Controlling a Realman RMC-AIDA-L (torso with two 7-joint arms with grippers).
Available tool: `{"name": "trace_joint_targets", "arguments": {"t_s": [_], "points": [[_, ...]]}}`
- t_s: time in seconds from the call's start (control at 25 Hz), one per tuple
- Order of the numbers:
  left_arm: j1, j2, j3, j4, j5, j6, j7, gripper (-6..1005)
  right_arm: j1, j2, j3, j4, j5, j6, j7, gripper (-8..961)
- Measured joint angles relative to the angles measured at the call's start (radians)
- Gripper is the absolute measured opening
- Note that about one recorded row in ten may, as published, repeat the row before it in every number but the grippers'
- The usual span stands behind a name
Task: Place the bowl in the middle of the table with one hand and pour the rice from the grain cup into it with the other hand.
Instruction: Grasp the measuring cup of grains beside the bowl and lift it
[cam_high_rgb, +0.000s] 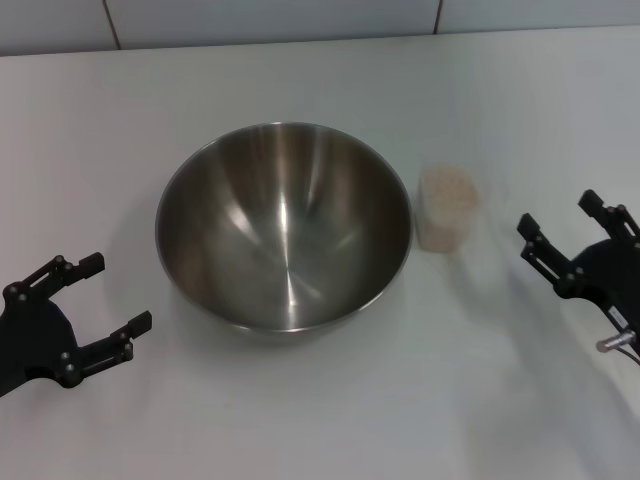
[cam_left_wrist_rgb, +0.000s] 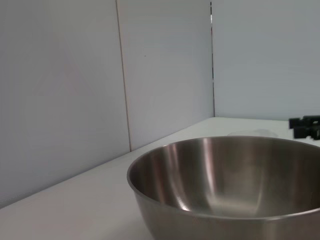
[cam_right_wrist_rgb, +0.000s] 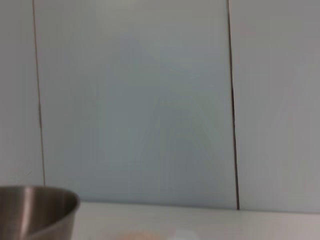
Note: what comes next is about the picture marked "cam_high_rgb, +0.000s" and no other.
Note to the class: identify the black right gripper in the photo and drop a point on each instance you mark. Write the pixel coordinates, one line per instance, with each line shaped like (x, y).
(612, 272)

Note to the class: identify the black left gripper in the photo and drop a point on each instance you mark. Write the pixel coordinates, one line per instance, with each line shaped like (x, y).
(35, 340)

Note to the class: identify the clear plastic cup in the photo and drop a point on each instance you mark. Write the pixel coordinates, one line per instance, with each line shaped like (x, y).
(442, 236)

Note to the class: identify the white rice grains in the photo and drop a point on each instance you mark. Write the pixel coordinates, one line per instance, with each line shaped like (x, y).
(450, 189)

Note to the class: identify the stainless steel mixing bowl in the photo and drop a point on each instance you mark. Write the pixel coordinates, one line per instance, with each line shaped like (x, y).
(285, 225)

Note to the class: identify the right gripper silver connector plug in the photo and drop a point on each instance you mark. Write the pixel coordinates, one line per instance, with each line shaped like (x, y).
(615, 342)

